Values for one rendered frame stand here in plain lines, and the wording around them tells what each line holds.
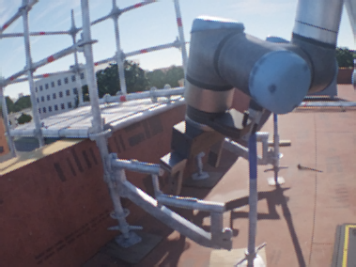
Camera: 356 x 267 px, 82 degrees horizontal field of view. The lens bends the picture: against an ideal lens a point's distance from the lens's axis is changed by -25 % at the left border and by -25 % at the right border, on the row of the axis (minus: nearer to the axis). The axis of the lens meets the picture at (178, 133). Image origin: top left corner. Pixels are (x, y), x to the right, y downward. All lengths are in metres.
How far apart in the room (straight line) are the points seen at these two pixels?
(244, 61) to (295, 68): 0.07
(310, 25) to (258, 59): 0.14
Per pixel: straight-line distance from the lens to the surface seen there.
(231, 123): 0.46
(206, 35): 0.41
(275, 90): 0.33
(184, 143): 0.48
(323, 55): 0.45
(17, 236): 1.33
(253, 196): 1.09
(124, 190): 1.43
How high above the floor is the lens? 0.99
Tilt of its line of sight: 13 degrees down
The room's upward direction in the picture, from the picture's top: 8 degrees counter-clockwise
